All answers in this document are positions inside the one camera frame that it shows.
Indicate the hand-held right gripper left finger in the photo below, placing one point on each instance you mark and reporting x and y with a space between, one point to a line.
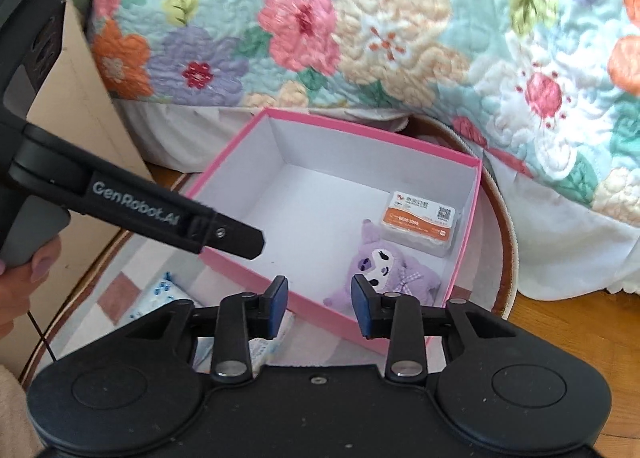
277 305

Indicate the checkered rug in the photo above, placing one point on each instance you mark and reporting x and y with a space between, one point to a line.
95 298

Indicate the floral quilt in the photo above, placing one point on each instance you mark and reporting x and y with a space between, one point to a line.
350 13

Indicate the pink cardboard box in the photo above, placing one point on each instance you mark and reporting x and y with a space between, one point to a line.
320 188

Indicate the purple plush toy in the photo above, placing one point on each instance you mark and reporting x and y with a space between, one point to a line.
380 258

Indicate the person's left hand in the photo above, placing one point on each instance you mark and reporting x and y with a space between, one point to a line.
10 298

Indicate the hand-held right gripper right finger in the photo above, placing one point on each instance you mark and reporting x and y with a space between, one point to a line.
362 308

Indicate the orange label plastic case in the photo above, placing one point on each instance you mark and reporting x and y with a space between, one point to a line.
415 225

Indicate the wet wipes pack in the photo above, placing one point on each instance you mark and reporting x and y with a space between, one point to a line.
160 295

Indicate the pale pink clothing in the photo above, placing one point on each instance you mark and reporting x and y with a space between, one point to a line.
15 408

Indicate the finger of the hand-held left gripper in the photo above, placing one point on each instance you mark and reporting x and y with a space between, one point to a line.
240 238

